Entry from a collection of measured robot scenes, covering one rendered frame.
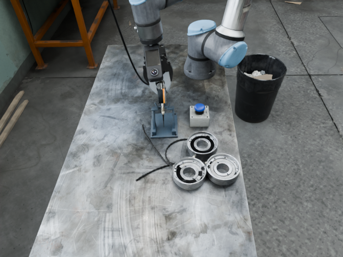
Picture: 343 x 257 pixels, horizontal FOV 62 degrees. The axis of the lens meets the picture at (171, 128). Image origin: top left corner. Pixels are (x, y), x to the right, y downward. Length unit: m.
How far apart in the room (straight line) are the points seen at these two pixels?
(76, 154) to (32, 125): 1.50
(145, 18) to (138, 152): 0.45
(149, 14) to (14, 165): 1.71
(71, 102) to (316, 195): 2.00
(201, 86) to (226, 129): 0.28
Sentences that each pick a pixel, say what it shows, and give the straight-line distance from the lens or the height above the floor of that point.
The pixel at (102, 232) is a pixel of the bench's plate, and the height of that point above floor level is 0.80.
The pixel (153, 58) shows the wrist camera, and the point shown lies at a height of 1.11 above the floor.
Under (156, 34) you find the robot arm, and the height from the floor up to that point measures 1.17.
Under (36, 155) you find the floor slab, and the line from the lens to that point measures 2.29.
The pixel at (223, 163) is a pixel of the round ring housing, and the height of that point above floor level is 0.83.
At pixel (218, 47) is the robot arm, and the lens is 1.16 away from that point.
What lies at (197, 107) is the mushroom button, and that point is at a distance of 1.05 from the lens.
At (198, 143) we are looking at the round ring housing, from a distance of 1.00.
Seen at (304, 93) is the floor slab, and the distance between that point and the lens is 2.72.
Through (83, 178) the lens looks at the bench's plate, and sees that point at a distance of 0.99.
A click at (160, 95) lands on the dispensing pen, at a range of 0.98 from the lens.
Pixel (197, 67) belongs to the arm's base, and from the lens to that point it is 1.29.
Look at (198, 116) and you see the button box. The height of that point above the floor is 0.84.
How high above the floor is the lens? 1.56
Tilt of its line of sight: 45 degrees down
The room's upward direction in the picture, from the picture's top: 3 degrees counter-clockwise
